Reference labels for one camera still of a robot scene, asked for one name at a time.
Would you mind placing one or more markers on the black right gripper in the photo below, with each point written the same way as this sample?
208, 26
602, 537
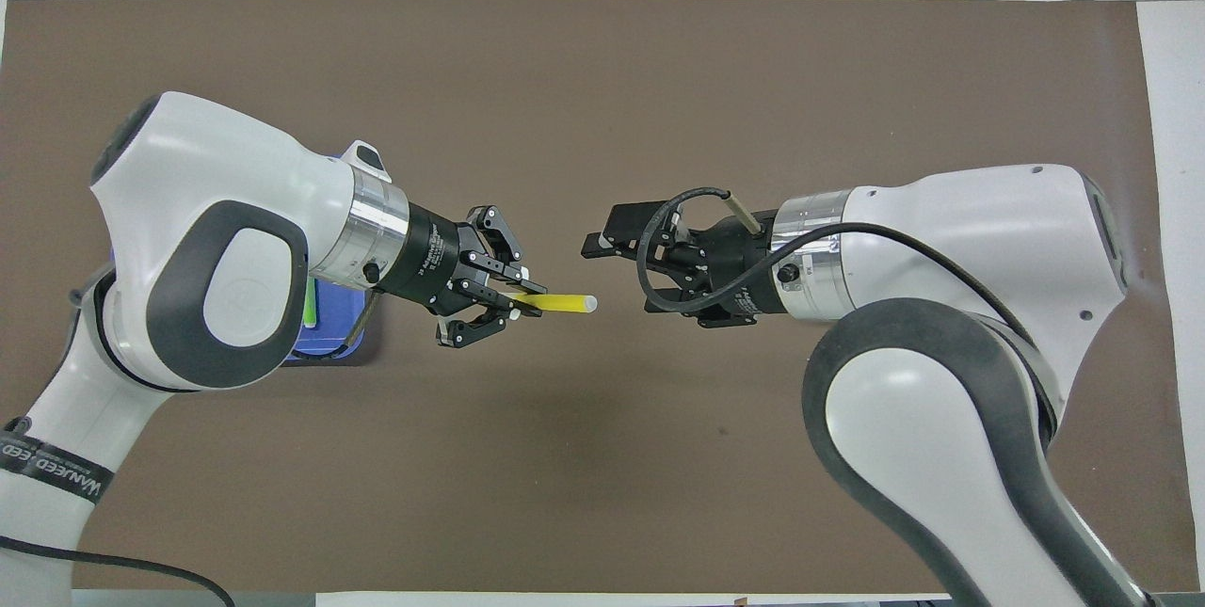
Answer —
739, 273

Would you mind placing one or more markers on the yellow marker pen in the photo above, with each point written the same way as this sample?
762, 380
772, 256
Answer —
565, 303

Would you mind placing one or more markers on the green marker pen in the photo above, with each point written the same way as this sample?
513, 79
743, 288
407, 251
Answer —
310, 306

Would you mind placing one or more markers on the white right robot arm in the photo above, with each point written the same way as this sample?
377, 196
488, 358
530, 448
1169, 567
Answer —
988, 231

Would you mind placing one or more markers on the blue plastic tray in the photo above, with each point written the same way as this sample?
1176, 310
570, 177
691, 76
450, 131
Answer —
334, 320

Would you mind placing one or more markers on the brown table mat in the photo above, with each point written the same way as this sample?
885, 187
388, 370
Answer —
602, 71

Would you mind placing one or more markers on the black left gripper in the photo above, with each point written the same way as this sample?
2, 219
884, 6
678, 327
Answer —
428, 259

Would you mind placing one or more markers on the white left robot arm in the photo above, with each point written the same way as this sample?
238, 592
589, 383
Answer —
188, 174

